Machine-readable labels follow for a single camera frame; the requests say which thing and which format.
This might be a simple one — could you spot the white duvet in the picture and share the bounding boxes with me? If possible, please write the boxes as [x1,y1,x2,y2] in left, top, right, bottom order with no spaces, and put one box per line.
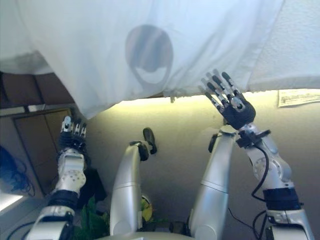
[0,0,286,120]

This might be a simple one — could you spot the green potted plant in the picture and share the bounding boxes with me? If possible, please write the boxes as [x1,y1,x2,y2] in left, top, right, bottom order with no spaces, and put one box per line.
[74,194,154,240]

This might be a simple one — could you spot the grey robot torso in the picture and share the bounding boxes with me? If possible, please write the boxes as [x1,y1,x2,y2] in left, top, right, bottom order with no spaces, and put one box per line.
[99,231,191,240]

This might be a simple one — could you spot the white blanket care label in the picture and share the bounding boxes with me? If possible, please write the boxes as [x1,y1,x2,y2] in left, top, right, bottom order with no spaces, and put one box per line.
[277,88,320,109]

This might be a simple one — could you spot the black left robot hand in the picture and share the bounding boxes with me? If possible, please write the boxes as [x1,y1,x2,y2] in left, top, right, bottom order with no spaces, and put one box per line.
[58,115,88,151]

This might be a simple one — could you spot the tangled dark lamp cables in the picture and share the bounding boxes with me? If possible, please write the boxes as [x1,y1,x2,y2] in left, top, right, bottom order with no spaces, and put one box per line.
[0,146,36,199]

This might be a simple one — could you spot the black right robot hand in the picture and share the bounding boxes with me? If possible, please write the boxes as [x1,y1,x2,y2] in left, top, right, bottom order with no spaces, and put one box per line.
[198,69,257,130]

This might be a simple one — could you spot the wooden nightstand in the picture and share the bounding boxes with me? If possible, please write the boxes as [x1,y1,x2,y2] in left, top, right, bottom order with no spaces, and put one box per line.
[0,103,74,196]

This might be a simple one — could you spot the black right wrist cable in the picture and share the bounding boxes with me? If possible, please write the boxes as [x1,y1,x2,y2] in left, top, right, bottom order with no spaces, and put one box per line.
[250,145,271,201]

